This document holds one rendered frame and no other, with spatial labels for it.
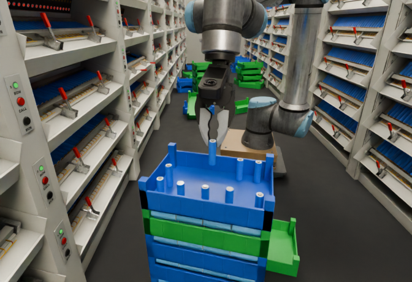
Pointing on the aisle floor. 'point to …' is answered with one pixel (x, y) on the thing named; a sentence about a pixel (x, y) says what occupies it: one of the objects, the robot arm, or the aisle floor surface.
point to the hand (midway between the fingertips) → (212, 141)
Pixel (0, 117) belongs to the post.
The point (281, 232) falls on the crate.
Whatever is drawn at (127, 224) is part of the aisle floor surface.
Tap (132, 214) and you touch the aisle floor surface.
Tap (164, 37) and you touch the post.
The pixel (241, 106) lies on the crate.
